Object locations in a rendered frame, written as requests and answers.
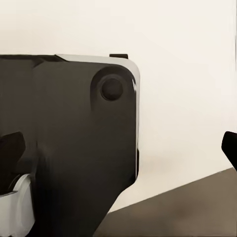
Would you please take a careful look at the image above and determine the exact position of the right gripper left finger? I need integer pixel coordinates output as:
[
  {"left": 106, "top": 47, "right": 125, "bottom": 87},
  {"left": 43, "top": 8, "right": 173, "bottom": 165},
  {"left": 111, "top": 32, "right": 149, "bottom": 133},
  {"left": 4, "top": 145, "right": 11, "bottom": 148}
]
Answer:
[{"left": 0, "top": 131, "right": 26, "bottom": 190}]

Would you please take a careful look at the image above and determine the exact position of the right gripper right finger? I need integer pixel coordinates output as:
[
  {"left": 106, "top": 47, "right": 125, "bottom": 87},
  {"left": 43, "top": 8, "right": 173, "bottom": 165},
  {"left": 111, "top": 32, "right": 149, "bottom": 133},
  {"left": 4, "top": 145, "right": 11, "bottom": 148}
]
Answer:
[{"left": 221, "top": 131, "right": 237, "bottom": 170}]

